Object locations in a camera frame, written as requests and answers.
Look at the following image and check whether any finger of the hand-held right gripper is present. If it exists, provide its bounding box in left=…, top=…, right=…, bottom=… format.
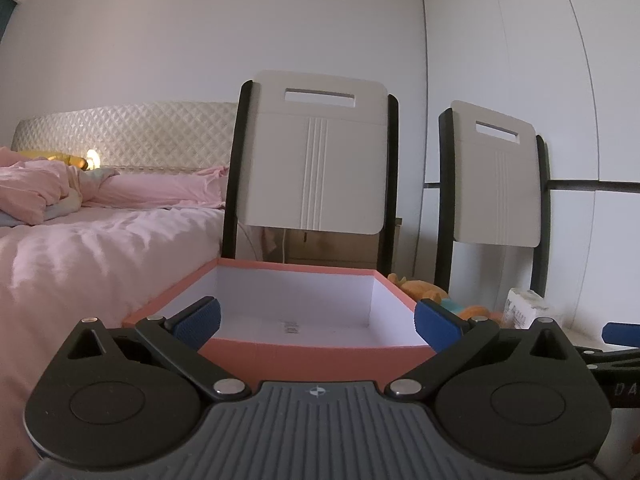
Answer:
left=575, top=322, right=640, bottom=370

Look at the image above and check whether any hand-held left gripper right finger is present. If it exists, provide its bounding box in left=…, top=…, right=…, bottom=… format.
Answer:
left=384, top=298, right=576, bottom=402

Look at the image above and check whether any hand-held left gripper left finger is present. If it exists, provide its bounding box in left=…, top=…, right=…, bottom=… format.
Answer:
left=67, top=296, right=252, bottom=402

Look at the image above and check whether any pink cardboard box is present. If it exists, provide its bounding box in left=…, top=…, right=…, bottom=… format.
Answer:
left=122, top=258, right=438, bottom=386

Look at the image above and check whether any orange plush toy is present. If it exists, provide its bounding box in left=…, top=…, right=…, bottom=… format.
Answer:
left=387, top=272, right=501, bottom=323

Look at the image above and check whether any white paper packet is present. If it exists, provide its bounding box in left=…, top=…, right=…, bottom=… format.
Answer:
left=502, top=287, right=548, bottom=330

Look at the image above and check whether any bed with pink sheet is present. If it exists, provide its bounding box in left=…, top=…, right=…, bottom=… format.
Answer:
left=0, top=205, right=226, bottom=480

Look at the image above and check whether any pink pillow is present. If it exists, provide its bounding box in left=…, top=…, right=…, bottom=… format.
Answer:
left=82, top=164, right=232, bottom=209

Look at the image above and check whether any grey-blue cloth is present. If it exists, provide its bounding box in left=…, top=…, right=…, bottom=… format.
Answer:
left=42, top=192, right=83, bottom=221

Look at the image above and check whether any white laundry basket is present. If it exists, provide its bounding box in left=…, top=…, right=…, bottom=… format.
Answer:
left=11, top=101, right=240, bottom=173

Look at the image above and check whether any yellow cushion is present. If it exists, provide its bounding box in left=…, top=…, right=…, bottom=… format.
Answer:
left=19, top=150, right=88, bottom=168

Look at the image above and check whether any rumpled pink duvet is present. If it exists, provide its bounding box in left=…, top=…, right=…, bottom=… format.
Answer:
left=0, top=146, right=83, bottom=226

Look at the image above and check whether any white wardrobe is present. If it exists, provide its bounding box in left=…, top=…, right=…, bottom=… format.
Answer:
left=420, top=0, right=640, bottom=341

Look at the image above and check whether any teal curtain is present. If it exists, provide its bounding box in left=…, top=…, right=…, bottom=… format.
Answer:
left=0, top=0, right=18, bottom=51

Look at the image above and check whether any white chair with black frame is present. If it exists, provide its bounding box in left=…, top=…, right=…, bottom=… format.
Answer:
left=434, top=100, right=552, bottom=301
left=222, top=70, right=401, bottom=281

